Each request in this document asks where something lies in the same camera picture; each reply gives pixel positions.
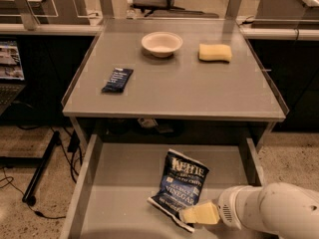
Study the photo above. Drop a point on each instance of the blue Kettle chip bag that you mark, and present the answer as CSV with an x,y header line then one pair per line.
x,y
181,184

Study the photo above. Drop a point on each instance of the white bowl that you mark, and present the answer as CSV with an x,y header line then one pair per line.
x,y
162,44

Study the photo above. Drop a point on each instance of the laptop computer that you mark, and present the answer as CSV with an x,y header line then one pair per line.
x,y
12,77

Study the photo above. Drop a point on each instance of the dark blue snack bar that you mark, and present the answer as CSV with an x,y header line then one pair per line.
x,y
117,80

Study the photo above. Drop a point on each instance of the yellow sponge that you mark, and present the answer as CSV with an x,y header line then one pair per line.
x,y
217,52

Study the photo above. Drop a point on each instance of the black desk leg bar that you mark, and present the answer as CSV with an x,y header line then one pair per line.
x,y
29,197

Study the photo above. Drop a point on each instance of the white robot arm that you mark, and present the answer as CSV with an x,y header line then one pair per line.
x,y
283,209

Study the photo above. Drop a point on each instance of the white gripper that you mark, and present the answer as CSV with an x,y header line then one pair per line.
x,y
228,205

